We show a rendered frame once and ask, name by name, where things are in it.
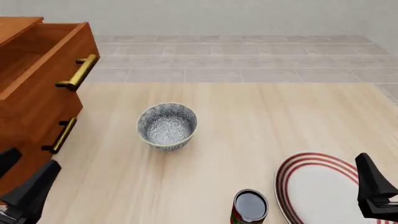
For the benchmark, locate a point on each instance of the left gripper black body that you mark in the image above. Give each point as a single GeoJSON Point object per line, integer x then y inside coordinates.
{"type": "Point", "coordinates": [9, 215]}

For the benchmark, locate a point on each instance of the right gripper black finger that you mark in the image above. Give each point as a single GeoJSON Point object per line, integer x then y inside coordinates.
{"type": "Point", "coordinates": [371, 182]}

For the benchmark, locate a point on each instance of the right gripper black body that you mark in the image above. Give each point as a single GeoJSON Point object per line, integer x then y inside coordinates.
{"type": "Point", "coordinates": [381, 207]}

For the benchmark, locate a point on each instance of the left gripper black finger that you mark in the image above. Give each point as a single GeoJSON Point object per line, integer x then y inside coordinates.
{"type": "Point", "coordinates": [9, 159]}
{"type": "Point", "coordinates": [32, 193]}

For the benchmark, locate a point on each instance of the wooden cabinet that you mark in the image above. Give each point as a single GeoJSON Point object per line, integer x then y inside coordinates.
{"type": "Point", "coordinates": [18, 149]}

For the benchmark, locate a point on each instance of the closed wooden drawer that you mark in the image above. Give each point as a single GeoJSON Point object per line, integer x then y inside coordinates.
{"type": "Point", "coordinates": [34, 121]}

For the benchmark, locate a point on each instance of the open wooden drawer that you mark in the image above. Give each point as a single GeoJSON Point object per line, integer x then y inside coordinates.
{"type": "Point", "coordinates": [46, 77]}

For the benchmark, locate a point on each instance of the red ketchup tin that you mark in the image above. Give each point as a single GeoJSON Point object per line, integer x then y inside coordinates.
{"type": "Point", "coordinates": [250, 206]}

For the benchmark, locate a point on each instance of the white plate with red rings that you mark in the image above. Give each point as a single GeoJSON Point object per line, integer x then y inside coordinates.
{"type": "Point", "coordinates": [320, 191]}

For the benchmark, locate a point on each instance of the blue-white patterned bowl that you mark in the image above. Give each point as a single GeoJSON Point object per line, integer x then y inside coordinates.
{"type": "Point", "coordinates": [166, 130]}

